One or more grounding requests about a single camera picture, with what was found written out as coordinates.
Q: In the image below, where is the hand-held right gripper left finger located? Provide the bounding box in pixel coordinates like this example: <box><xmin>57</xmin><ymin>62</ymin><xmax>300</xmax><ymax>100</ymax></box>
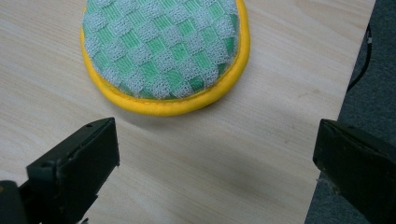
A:
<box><xmin>18</xmin><ymin>117</ymin><xmax>120</xmax><ymax>224</ymax></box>

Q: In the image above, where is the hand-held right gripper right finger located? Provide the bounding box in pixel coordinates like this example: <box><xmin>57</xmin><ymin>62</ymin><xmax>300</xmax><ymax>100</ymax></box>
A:
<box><xmin>312</xmin><ymin>119</ymin><xmax>396</xmax><ymax>224</ymax></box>

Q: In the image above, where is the green yellow-rimmed woven pad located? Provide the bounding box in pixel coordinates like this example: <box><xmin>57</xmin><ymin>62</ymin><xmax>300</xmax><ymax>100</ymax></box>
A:
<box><xmin>79</xmin><ymin>0</ymin><xmax>251</xmax><ymax>118</ymax></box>

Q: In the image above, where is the black cable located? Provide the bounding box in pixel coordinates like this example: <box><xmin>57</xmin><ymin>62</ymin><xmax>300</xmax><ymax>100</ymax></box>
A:
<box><xmin>346</xmin><ymin>22</ymin><xmax>374</xmax><ymax>93</ymax></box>

